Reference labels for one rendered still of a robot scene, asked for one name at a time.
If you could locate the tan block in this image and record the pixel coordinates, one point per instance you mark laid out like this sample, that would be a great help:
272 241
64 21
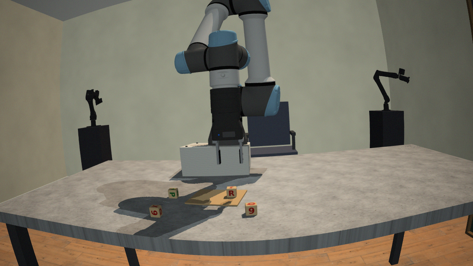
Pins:
231 191
155 211
251 208
173 193

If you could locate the tan flat mat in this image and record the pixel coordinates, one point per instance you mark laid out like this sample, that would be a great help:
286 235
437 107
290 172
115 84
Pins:
215 198

